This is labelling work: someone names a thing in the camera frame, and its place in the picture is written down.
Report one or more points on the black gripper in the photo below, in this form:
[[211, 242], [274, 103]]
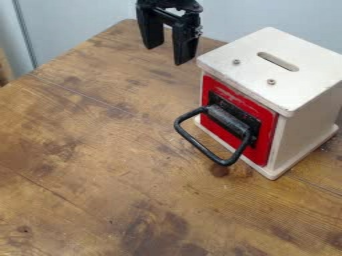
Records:
[[158, 12]]

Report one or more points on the red drawer with black handle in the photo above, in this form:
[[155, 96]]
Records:
[[239, 121]]

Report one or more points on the white wooden box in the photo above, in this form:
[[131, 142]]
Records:
[[285, 81]]

